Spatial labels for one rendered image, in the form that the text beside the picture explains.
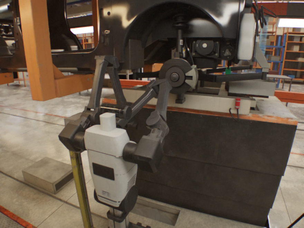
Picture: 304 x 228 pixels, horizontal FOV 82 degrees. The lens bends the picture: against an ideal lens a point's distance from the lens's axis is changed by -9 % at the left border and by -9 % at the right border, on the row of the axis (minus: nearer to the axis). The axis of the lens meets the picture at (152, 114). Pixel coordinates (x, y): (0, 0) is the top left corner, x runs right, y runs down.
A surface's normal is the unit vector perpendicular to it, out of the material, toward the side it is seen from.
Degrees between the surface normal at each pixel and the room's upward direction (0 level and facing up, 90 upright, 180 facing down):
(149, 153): 30
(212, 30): 90
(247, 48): 100
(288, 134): 90
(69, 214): 0
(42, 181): 90
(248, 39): 84
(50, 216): 0
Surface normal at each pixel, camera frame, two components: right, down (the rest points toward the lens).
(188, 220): 0.00, -0.95
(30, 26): -0.38, 0.29
